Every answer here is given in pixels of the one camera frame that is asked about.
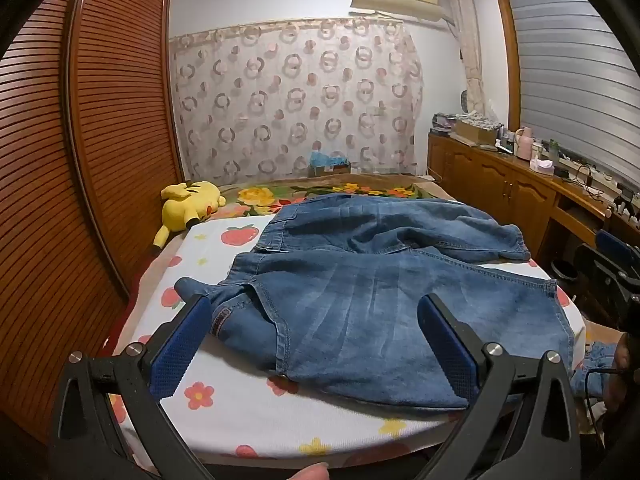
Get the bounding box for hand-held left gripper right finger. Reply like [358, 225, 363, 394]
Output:
[417, 292, 583, 480]

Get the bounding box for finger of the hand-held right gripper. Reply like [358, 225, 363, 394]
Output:
[596, 230, 633, 266]

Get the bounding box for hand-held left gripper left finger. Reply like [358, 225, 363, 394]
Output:
[48, 294, 216, 480]

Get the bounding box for blue denim pants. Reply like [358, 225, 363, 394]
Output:
[174, 195, 573, 411]

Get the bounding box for person's left hand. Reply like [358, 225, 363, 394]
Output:
[280, 462, 331, 480]

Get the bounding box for black waste bin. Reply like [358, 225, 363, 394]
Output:
[550, 260, 577, 293]

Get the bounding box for person's denim clothing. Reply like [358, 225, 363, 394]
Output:
[570, 332, 621, 401]

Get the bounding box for white power strip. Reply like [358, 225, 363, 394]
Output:
[557, 149, 613, 183]

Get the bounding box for pink thermos jug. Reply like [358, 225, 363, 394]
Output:
[515, 126, 533, 161]

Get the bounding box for yellow plush toy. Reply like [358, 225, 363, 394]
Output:
[151, 180, 227, 251]

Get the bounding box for wooden cabinet desk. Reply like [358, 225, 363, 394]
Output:
[426, 130, 621, 261]

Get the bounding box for floral blanket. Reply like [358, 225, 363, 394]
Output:
[215, 175, 451, 221]

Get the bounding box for grey window blinds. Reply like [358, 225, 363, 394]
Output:
[505, 0, 640, 196]

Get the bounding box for open cardboard box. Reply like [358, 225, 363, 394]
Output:
[452, 119, 498, 146]

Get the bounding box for box with blue cloth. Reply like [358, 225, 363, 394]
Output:
[307, 151, 351, 177]

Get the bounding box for tied cream curtain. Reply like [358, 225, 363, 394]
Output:
[445, 0, 501, 128]

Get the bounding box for circle-patterned sheer curtain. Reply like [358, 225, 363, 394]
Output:
[169, 17, 425, 183]

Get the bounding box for black cable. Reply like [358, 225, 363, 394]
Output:
[587, 367, 626, 436]

